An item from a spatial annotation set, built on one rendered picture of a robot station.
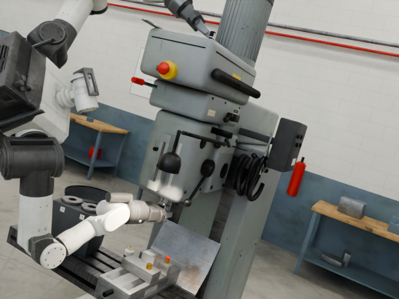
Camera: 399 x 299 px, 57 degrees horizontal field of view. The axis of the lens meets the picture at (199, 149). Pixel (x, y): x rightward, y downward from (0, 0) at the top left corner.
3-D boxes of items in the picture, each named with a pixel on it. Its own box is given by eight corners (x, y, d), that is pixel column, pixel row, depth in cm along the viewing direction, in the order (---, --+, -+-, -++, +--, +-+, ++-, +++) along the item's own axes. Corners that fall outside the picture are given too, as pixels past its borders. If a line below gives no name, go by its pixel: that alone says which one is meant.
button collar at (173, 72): (171, 80, 117) (176, 62, 116) (156, 76, 120) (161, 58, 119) (174, 82, 119) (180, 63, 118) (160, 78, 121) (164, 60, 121)
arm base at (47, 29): (20, 44, 112) (57, 58, 115) (37, 12, 117) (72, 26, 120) (25, 68, 126) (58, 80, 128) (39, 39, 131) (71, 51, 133)
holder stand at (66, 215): (84, 257, 157) (95, 214, 155) (42, 239, 163) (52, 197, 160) (99, 249, 169) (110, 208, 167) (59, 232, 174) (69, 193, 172)
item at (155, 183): (155, 191, 132) (171, 135, 130) (146, 187, 134) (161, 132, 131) (161, 190, 136) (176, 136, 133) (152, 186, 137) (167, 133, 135)
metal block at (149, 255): (150, 272, 144) (154, 257, 144) (139, 265, 147) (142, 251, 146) (158, 268, 149) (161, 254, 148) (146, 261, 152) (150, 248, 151)
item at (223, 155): (206, 195, 148) (225, 133, 145) (157, 175, 159) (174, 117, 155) (224, 191, 166) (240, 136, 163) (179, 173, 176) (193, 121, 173)
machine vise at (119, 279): (124, 312, 128) (132, 284, 126) (94, 292, 134) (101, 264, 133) (176, 283, 159) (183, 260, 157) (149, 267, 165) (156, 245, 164)
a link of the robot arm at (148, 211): (169, 207, 139) (145, 207, 130) (162, 231, 140) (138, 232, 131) (149, 194, 147) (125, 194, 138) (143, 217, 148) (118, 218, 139)
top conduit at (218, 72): (219, 80, 115) (222, 69, 115) (208, 77, 117) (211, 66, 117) (259, 99, 156) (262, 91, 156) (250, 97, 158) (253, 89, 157)
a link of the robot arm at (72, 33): (51, 9, 122) (31, 40, 116) (78, 22, 123) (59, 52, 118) (52, 29, 132) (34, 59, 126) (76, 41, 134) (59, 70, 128)
